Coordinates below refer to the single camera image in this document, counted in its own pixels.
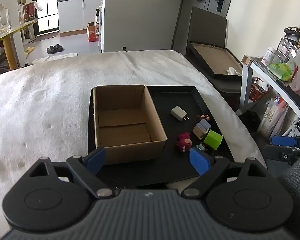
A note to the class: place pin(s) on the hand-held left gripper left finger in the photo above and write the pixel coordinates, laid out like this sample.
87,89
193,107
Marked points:
96,160

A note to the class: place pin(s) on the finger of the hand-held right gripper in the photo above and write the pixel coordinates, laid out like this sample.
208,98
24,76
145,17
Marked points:
282,141

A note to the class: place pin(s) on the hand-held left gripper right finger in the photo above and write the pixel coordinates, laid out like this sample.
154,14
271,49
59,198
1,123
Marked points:
198,161

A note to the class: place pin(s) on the small blue figurine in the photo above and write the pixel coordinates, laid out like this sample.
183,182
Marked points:
202,147

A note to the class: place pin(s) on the red plush toy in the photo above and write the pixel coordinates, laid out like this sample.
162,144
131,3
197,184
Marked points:
184,141

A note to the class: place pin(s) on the green cube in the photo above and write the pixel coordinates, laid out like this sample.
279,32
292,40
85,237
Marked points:
212,140

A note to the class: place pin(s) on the black shallow tray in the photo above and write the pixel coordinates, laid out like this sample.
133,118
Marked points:
170,165

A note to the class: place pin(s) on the pastel toy house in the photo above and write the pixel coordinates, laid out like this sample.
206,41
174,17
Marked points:
201,128

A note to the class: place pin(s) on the cardboard box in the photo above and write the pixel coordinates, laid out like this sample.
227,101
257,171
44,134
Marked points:
130,152

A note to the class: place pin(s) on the white plug charger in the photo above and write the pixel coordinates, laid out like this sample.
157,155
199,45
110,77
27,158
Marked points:
177,112

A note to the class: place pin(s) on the white shopping bag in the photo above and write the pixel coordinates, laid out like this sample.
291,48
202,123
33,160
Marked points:
271,120

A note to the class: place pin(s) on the person's grey trouser leg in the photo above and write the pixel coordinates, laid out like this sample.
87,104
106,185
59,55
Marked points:
297,187

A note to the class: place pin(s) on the small brown figurine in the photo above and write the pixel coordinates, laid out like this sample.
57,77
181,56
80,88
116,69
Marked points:
203,117

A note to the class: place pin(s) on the red plastic basket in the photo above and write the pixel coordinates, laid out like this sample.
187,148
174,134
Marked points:
258,92

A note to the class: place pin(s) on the white framed side table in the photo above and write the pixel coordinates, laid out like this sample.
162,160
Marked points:
247,85

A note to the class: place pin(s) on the green plastic bag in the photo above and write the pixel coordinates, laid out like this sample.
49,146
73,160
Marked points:
282,71

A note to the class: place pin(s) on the white crumpled tissue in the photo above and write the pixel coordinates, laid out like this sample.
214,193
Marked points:
233,70

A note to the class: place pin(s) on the white jar with pink label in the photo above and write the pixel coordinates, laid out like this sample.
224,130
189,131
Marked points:
268,56

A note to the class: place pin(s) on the dark small boxes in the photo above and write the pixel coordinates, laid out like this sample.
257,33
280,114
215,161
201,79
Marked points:
285,47

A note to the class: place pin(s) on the black tray with brown bottom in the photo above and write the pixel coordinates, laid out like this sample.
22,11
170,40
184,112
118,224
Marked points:
212,57

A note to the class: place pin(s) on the black ornament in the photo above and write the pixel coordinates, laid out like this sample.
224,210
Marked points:
292,32

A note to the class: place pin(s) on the white folded cloth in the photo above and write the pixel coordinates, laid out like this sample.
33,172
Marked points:
55,56

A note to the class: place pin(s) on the black slipper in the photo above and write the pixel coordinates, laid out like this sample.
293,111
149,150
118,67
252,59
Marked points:
50,50
58,47

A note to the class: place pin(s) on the red cardboard carton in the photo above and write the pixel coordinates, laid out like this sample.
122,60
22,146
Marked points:
92,33

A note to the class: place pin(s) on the yellow slipper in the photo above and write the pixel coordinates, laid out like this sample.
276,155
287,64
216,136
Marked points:
30,49

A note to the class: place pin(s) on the dark grey upholstered bench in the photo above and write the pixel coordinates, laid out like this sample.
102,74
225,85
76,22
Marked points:
207,27

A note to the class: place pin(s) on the gold rimmed round table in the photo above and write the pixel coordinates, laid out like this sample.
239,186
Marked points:
7,52

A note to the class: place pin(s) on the black spray bottle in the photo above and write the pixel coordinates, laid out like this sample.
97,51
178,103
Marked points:
97,16

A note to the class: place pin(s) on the white kitchen cabinet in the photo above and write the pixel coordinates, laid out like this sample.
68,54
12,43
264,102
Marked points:
72,15

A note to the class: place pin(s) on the black framed glass door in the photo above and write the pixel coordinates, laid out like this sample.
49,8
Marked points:
34,5

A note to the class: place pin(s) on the clear glass bottle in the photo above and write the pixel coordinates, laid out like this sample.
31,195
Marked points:
1,22

